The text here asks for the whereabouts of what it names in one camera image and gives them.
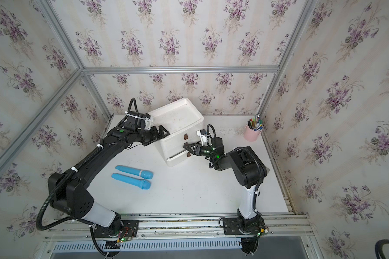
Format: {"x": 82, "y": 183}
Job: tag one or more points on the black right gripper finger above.
{"x": 192, "y": 150}
{"x": 191, "y": 145}

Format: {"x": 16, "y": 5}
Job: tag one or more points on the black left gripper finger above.
{"x": 163, "y": 130}
{"x": 162, "y": 135}

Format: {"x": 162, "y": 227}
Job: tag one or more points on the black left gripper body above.
{"x": 149, "y": 136}

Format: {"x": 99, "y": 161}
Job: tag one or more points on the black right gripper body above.
{"x": 206, "y": 151}

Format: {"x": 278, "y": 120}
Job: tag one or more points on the blue toy microphone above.
{"x": 134, "y": 171}
{"x": 142, "y": 184}

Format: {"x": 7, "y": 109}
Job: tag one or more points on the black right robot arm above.
{"x": 246, "y": 165}

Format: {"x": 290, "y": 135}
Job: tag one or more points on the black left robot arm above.
{"x": 69, "y": 198}

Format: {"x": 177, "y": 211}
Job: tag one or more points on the white plastic drawer cabinet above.
{"x": 179, "y": 118}

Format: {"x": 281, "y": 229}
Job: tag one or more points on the pink metal pen bucket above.
{"x": 251, "y": 135}

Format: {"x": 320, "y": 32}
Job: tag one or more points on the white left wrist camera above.
{"x": 148, "y": 123}

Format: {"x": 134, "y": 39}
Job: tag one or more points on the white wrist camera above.
{"x": 204, "y": 137}
{"x": 148, "y": 123}

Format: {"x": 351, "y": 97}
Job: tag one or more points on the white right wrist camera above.
{"x": 204, "y": 137}

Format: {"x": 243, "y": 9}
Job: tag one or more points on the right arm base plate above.
{"x": 239, "y": 226}

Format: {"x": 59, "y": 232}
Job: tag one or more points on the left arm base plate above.
{"x": 126, "y": 229}

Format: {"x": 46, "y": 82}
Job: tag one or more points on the aluminium mounting rail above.
{"x": 162, "y": 226}

